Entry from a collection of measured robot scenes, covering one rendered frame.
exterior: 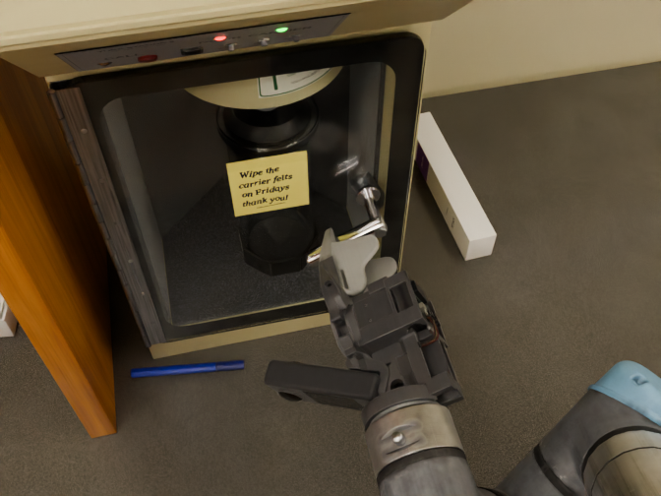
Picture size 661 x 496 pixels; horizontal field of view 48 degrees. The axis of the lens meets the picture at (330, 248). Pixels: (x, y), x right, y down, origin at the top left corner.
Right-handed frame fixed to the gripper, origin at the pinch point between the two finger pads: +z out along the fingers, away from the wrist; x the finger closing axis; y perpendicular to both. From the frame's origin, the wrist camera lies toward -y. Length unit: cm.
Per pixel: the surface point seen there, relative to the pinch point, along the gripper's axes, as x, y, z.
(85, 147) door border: 22.5, -11.6, 4.1
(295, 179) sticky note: 7.0, 0.7, 4.0
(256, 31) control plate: 28.5, 8.0, -2.9
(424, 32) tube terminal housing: 14.1, 17.8, 5.3
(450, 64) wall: -32, 19, 48
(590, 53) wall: -46, 42, 48
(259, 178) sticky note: 9.4, -2.0, 4.1
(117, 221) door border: 13.3, -15.7, 4.1
